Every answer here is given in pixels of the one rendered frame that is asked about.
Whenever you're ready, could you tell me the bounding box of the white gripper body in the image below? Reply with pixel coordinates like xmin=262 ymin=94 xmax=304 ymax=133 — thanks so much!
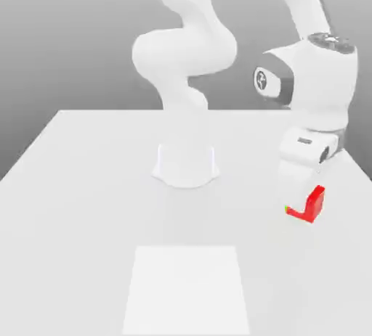
xmin=277 ymin=162 xmax=320 ymax=214

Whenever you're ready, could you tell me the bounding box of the small red cube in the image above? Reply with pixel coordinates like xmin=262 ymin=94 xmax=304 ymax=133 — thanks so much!
xmin=286 ymin=184 xmax=326 ymax=224

